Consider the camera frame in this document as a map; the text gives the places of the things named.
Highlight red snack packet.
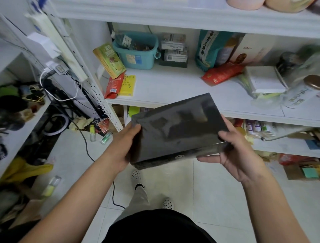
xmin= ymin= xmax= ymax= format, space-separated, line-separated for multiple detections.
xmin=105 ymin=72 xmax=126 ymax=99

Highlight teal plastic basket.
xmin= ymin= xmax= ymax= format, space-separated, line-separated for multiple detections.
xmin=112 ymin=31 xmax=162 ymax=70

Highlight person's right hand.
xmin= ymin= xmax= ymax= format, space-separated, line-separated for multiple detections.
xmin=196 ymin=115 xmax=271 ymax=186

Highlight small black grey boxes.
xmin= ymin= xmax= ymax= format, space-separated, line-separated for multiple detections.
xmin=159 ymin=33 xmax=189 ymax=68

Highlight teal pouch bag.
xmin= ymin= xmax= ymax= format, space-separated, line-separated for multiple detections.
xmin=195 ymin=30 xmax=233 ymax=72

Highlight dark jar with lid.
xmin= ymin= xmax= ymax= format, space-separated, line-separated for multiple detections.
xmin=276 ymin=51 xmax=301 ymax=76

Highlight person's left hand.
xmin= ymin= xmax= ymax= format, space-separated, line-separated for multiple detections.
xmin=100 ymin=121 xmax=143 ymax=173

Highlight yellow tag packet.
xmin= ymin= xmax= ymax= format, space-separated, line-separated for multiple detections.
xmin=119 ymin=75 xmax=137 ymax=97

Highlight blue tape strip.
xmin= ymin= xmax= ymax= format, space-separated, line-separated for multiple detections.
xmin=30 ymin=0 xmax=48 ymax=13

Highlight small clear bottle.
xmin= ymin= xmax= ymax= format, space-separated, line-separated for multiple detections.
xmin=42 ymin=175 xmax=62 ymax=197

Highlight person's black clothing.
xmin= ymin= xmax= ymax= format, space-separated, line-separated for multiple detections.
xmin=102 ymin=184 xmax=217 ymax=243

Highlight beige cylinder canister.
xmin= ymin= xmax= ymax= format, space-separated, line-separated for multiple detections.
xmin=265 ymin=0 xmax=317 ymax=13

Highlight white power strip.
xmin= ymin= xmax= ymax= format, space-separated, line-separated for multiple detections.
xmin=25 ymin=12 xmax=89 ymax=83

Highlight person's left forearm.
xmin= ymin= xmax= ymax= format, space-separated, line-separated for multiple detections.
xmin=20 ymin=155 xmax=131 ymax=243

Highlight white ring light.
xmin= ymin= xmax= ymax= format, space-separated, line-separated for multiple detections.
xmin=42 ymin=113 xmax=70 ymax=137

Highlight white box brown print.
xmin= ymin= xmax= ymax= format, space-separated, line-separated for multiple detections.
xmin=229 ymin=32 xmax=276 ymax=66

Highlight pink cylinder canister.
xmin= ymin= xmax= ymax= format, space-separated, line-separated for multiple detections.
xmin=226 ymin=0 xmax=266 ymax=11

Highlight red pouch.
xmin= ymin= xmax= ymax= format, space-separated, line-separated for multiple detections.
xmin=201 ymin=62 xmax=245 ymax=86

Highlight white power adapter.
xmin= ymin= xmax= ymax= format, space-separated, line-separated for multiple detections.
xmin=27 ymin=32 xmax=61 ymax=59

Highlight tall black and yellow box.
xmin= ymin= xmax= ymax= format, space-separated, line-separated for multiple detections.
xmin=130 ymin=92 xmax=231 ymax=170

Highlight brown carton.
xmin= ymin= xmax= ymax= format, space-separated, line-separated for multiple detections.
xmin=282 ymin=163 xmax=320 ymax=181

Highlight white metal shelving unit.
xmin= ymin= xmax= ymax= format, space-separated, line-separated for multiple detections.
xmin=25 ymin=0 xmax=320 ymax=158

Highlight white flat box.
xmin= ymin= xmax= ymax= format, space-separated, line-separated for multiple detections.
xmin=244 ymin=66 xmax=287 ymax=94

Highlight yellow plastic bag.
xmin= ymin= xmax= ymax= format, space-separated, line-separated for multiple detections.
xmin=0 ymin=157 xmax=53 ymax=183

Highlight green snack packet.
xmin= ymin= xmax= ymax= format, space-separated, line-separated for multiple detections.
xmin=93 ymin=43 xmax=127 ymax=79

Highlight red canister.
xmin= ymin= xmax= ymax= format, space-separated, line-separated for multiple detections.
xmin=306 ymin=0 xmax=320 ymax=15

